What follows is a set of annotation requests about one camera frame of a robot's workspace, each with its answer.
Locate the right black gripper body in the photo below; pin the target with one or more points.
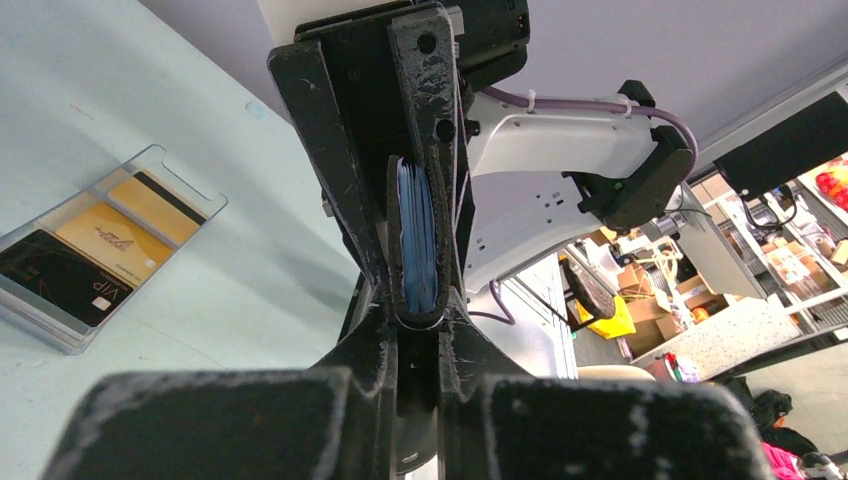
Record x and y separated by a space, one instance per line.
491 46

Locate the black card holder wallet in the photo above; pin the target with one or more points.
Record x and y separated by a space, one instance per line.
418 244

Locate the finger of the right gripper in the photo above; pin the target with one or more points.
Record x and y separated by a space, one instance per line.
301 76
423 51

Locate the clear plastic card tray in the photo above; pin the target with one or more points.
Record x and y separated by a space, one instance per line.
33 315

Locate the orange VIP card in tray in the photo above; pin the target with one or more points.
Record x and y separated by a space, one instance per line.
117 242

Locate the dark monitor screen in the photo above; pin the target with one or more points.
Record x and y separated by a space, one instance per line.
798 144

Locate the orange credit card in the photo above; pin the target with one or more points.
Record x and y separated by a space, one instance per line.
146 198

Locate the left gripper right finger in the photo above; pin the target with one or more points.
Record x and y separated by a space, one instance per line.
496 421

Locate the black credit card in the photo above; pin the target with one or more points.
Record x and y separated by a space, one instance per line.
68 281

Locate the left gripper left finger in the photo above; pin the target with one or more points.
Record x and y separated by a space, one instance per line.
333 420

